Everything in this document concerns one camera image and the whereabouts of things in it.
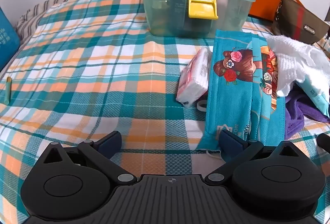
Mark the green pen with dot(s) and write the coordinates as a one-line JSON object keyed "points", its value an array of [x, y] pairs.
{"points": [[7, 89]]}

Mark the white elastic loop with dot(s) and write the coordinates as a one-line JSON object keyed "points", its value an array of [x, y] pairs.
{"points": [[201, 107]]}

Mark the white fluffy cloth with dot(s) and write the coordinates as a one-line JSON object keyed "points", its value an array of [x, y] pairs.
{"points": [[291, 61]]}

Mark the olive pouch red stripe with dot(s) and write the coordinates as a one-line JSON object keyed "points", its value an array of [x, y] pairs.
{"points": [[288, 17]]}

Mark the purple fleece cloth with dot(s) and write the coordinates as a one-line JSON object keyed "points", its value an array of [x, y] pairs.
{"points": [[294, 120]]}

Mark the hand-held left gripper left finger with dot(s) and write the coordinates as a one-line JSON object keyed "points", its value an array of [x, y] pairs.
{"points": [[110, 141]]}

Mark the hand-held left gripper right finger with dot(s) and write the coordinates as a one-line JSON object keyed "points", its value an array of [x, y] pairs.
{"points": [[230, 142]]}

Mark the plaid teal orange blanket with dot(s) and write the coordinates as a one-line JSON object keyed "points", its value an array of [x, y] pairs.
{"points": [[90, 71]]}

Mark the striped grey cloth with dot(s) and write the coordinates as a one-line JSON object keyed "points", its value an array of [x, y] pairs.
{"points": [[33, 15]]}

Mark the blue cushion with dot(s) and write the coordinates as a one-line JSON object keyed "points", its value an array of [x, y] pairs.
{"points": [[7, 38]]}

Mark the blue wet wipes pack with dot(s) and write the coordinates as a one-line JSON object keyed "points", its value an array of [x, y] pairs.
{"points": [[315, 95]]}

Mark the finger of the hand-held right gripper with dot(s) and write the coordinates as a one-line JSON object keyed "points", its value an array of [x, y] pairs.
{"points": [[324, 140]]}

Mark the pink white tissue pack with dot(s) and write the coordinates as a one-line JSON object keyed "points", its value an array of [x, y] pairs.
{"points": [[193, 77]]}

